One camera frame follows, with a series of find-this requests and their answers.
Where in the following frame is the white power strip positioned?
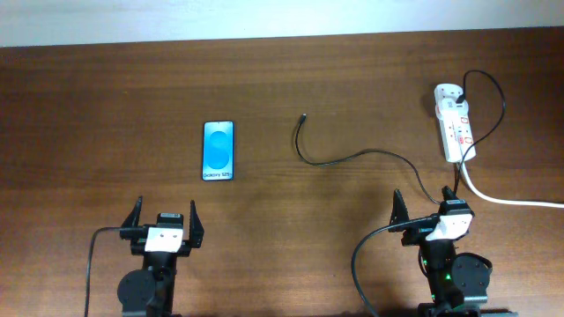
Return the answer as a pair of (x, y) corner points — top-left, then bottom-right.
(437, 113), (476, 163)

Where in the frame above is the black USB charging cable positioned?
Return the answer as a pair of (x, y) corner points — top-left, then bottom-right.
(293, 69), (507, 206)

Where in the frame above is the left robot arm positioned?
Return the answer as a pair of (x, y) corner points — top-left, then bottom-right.
(117, 197), (204, 317)

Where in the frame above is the blue Samsung Galaxy smartphone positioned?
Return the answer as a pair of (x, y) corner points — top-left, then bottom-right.
(202, 121), (234, 181)

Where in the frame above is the white power strip cord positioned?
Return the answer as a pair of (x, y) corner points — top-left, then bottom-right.
(458, 160), (564, 210)

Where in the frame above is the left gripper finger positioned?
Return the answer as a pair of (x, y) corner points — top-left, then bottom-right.
(121, 196), (143, 228)
(189, 200), (204, 248)

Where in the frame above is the white USB charger adapter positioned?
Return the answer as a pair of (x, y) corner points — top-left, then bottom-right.
(434, 84), (469, 120)

